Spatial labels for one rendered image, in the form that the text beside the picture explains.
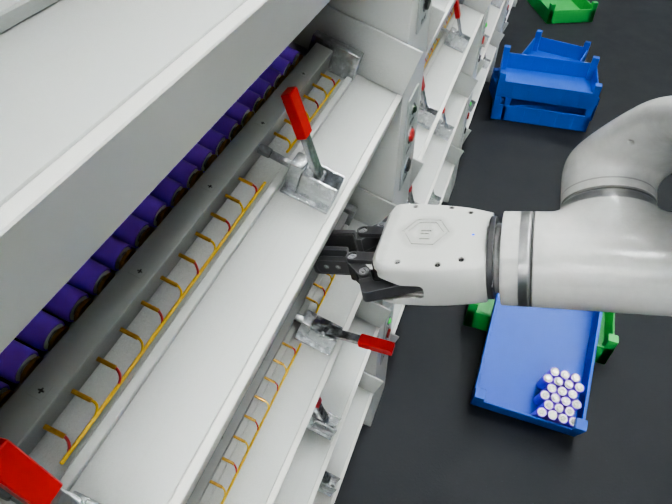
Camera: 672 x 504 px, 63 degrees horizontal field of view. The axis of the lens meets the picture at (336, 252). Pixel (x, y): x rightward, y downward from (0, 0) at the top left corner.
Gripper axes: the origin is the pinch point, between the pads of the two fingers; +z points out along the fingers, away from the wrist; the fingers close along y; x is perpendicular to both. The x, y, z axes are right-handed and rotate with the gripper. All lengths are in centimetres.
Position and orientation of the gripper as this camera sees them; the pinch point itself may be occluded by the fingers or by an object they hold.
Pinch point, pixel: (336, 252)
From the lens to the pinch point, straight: 54.8
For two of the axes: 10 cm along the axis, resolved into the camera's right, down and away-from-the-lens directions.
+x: 2.1, 7.7, 6.1
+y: -3.0, 6.4, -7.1
